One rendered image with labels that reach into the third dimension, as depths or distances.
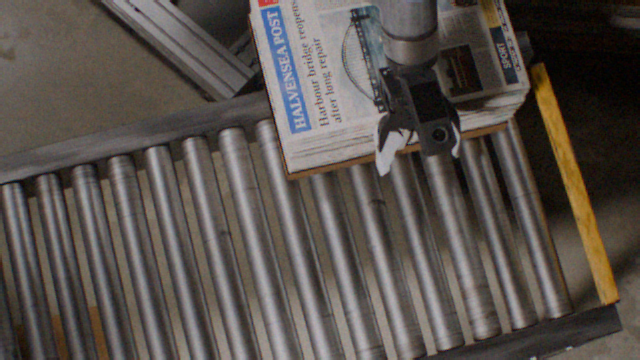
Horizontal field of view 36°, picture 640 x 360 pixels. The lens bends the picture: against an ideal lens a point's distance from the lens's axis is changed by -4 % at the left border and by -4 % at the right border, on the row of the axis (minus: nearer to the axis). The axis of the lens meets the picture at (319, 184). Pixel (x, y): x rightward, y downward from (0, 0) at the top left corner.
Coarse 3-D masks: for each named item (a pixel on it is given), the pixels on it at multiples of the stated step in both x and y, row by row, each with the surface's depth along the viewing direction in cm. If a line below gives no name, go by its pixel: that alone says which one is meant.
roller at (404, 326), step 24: (360, 168) 169; (360, 192) 168; (360, 216) 168; (384, 216) 167; (384, 240) 166; (384, 264) 165; (384, 288) 164; (408, 288) 165; (408, 312) 163; (408, 336) 162
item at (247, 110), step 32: (256, 96) 171; (128, 128) 169; (160, 128) 169; (192, 128) 170; (224, 128) 170; (0, 160) 167; (32, 160) 167; (64, 160) 168; (96, 160) 168; (32, 192) 175
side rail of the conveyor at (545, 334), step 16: (560, 320) 163; (576, 320) 163; (592, 320) 163; (608, 320) 163; (496, 336) 162; (512, 336) 162; (528, 336) 162; (544, 336) 162; (560, 336) 162; (576, 336) 163; (592, 336) 163; (448, 352) 161; (464, 352) 161; (480, 352) 161; (496, 352) 162; (512, 352) 162; (528, 352) 162; (544, 352) 162
